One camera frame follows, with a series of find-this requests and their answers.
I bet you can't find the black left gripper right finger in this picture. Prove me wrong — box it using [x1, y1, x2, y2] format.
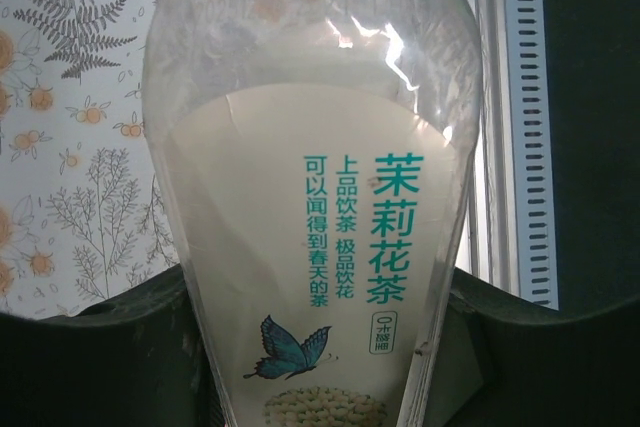
[423, 265, 640, 427]

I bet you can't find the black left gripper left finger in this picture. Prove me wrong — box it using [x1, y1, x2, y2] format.
[0, 265, 231, 427]

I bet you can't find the white green box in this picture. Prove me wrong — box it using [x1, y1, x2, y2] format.
[141, 0, 484, 427]

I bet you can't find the floral patterned table mat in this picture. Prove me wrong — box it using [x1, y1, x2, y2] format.
[0, 0, 194, 321]

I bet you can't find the white slotted cable duct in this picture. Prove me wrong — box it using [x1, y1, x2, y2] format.
[499, 0, 560, 311]

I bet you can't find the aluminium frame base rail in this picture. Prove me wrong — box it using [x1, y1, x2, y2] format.
[455, 0, 524, 293]

